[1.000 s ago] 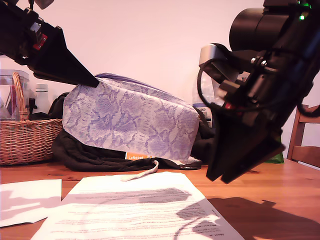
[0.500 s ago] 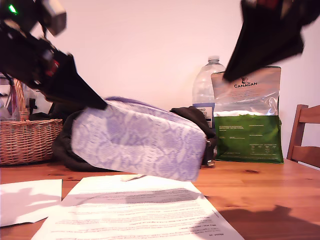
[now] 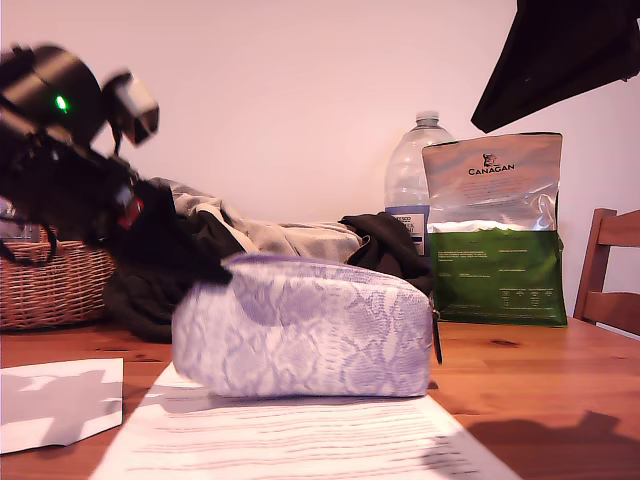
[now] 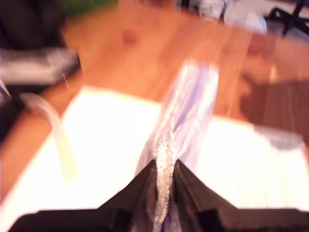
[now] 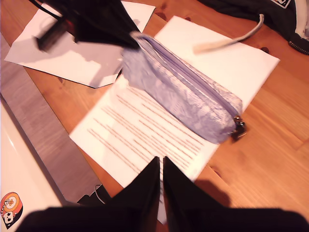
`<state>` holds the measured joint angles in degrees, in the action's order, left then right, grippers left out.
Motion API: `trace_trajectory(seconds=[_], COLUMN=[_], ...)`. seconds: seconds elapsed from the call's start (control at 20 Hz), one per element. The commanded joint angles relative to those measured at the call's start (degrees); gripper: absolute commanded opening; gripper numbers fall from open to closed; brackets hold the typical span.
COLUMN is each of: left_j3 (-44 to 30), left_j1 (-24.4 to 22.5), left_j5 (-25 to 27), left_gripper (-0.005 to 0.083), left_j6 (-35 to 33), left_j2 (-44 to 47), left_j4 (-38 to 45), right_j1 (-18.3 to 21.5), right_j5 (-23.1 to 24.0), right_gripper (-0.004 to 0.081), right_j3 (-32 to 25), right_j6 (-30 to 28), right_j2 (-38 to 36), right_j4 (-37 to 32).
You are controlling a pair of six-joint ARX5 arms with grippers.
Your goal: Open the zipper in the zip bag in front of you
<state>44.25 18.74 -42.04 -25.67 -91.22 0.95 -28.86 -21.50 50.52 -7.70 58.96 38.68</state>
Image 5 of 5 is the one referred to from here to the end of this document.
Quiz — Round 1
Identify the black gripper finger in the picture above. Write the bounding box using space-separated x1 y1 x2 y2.
96 0 141 50
60 0 136 48
111 156 161 232
163 156 228 232

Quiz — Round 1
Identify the black zipper pull tab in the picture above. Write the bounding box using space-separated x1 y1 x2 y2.
231 115 247 141

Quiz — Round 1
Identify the purple lace zip bag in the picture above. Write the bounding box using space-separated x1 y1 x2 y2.
122 32 243 145

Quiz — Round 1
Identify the blank white envelope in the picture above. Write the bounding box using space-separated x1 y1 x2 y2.
4 0 156 89

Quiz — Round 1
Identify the printed white paper sheet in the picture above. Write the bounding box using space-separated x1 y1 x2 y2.
69 15 281 224

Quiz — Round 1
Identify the black jacket grey lining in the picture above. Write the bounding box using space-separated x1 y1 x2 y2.
192 0 309 56

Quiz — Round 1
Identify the LeRobot mascot sticker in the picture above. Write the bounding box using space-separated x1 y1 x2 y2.
0 192 24 230

